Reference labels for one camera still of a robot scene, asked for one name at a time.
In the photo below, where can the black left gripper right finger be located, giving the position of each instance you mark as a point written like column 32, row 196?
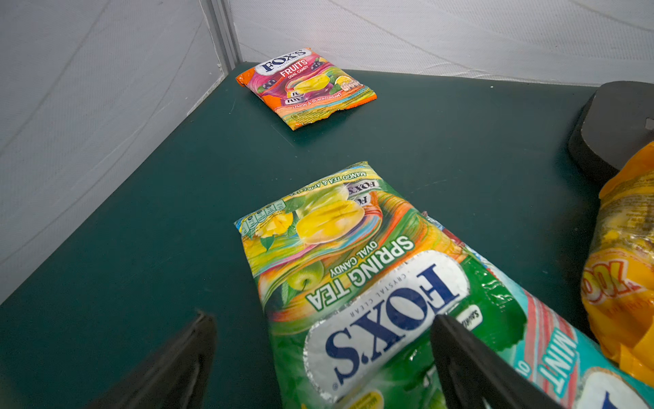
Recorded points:
column 472, row 375

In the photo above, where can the Fox's Fruits bag far corner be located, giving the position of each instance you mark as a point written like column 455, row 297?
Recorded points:
column 302, row 87

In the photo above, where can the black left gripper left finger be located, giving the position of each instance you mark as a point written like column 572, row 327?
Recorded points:
column 174, row 376

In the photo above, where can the yellow Cocoaland gummy bag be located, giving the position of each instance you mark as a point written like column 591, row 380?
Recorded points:
column 617, row 279

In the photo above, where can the green Fox's Spring Tea bag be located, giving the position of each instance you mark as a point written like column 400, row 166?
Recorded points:
column 350, row 276

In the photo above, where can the teal Fox's Mint Blossom bag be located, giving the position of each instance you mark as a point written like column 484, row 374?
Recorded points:
column 544, row 348

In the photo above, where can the dark oval stand base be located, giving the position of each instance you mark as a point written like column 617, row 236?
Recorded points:
column 615, row 123

